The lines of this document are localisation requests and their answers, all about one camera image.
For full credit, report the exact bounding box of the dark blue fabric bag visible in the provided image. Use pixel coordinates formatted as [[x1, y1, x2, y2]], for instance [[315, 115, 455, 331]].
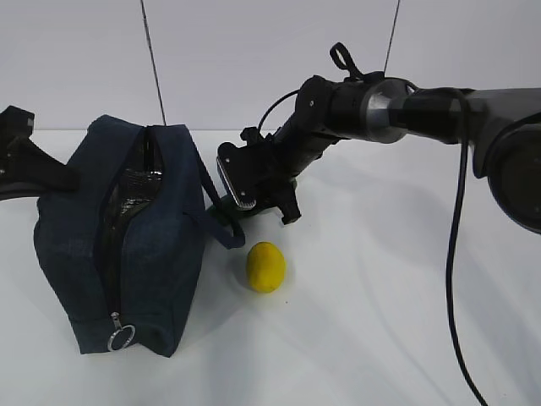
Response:
[[34, 115, 245, 357]]

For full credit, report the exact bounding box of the green cucumber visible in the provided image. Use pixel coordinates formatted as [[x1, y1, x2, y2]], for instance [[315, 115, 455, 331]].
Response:
[[206, 195, 262, 226]]

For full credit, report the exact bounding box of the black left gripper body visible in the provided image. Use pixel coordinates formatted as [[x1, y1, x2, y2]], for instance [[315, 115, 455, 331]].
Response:
[[1, 106, 35, 184]]

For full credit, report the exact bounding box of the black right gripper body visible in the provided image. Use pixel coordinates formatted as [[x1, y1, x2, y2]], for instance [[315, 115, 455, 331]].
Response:
[[240, 127, 301, 225]]

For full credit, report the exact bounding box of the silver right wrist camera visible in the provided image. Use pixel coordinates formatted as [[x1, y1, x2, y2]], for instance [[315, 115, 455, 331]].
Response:
[[216, 142, 271, 211]]

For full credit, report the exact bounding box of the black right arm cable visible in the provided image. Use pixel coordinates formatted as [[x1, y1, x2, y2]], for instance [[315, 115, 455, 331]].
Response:
[[445, 126, 489, 406]]

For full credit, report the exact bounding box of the yellow lemon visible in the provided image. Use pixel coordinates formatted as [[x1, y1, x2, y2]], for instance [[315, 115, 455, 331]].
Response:
[[246, 242, 287, 294]]

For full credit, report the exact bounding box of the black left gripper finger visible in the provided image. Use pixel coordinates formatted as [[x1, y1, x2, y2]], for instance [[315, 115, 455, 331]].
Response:
[[30, 141, 80, 191], [0, 182, 42, 201]]

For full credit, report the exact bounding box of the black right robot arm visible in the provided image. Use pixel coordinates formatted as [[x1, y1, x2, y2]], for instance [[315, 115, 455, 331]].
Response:
[[237, 43, 540, 233]]

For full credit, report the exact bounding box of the silver zipper pull ring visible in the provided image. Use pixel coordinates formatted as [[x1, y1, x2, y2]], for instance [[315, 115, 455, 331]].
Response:
[[107, 311, 137, 352]]

